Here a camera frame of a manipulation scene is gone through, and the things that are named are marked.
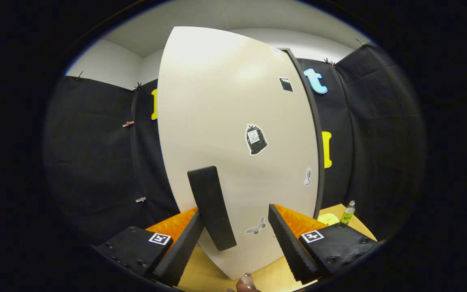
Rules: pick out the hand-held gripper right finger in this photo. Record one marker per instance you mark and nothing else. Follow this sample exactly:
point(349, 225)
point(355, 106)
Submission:
point(288, 247)

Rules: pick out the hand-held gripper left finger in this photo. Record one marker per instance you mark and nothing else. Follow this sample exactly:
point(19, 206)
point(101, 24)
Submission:
point(183, 255)

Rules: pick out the yellow round toy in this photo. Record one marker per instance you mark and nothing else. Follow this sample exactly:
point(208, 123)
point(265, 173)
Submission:
point(328, 219)

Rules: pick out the green drink bottle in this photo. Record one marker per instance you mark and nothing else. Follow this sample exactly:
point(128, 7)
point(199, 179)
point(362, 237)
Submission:
point(348, 215)

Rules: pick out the black backdrop cloth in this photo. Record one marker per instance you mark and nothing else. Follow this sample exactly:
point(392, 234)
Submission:
point(379, 142)

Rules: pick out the pink clip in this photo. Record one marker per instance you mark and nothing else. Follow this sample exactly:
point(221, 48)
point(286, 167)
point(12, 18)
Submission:
point(128, 124)

